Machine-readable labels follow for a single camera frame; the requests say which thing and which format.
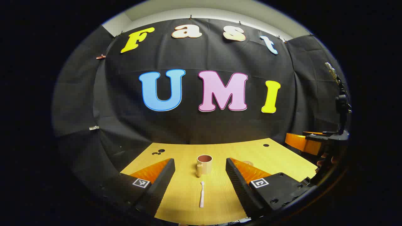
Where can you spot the wooden desktop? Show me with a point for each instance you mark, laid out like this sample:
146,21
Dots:
188,157

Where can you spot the silver clip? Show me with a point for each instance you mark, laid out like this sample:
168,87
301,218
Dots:
94,127

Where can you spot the round wooden coaster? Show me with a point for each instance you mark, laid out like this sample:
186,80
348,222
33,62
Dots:
249,163

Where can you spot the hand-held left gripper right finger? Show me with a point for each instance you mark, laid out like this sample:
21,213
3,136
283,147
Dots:
241,191

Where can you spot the red clip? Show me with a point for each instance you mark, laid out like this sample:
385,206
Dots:
100,56

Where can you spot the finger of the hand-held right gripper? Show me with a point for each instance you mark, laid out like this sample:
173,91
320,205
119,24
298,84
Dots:
301,142

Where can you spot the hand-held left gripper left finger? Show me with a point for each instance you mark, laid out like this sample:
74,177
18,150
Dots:
160,188

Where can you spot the white toothbrush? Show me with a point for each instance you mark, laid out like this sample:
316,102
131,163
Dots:
202,196

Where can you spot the beige cup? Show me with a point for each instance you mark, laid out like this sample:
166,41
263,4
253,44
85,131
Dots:
205,166

